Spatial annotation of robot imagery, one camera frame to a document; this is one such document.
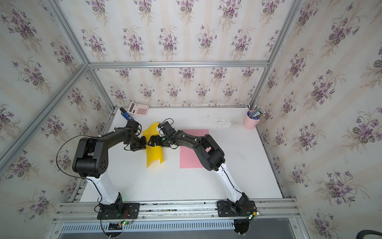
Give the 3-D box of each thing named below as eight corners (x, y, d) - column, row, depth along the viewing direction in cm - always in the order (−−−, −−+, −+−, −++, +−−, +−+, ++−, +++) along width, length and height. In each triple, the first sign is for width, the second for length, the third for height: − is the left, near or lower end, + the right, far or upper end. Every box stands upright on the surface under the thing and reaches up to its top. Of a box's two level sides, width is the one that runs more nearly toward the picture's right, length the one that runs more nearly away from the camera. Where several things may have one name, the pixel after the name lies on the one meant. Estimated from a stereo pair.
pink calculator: (128, 115, 118) (126, 111, 114) (132, 105, 125) (130, 101, 121) (146, 115, 118) (145, 111, 114) (149, 105, 125) (148, 101, 122)
